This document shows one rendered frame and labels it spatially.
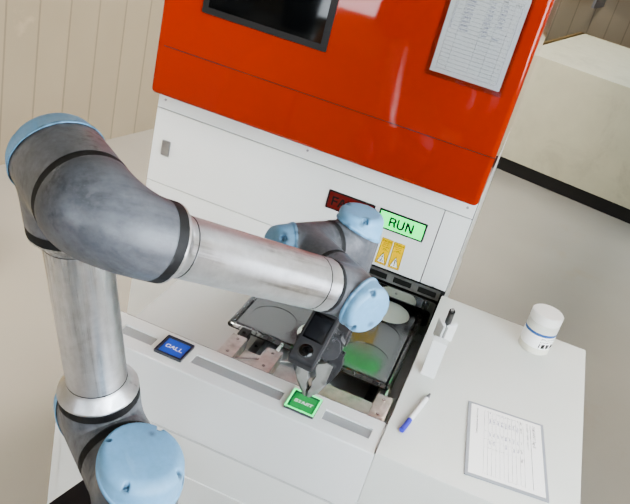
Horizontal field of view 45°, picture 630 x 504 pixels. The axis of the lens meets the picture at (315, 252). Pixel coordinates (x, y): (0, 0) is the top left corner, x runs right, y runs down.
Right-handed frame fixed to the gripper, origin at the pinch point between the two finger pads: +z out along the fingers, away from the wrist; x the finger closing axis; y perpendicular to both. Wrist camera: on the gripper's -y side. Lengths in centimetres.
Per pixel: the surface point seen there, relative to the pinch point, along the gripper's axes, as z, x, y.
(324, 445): 5.7, -6.3, -4.2
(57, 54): 43, 216, 234
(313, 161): -18, 24, 58
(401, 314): 9, -8, 54
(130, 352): 4.0, 32.3, -4.2
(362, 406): 11.2, -8.7, 17.4
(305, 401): 2.8, -0.1, 1.2
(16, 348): 99, 121, 86
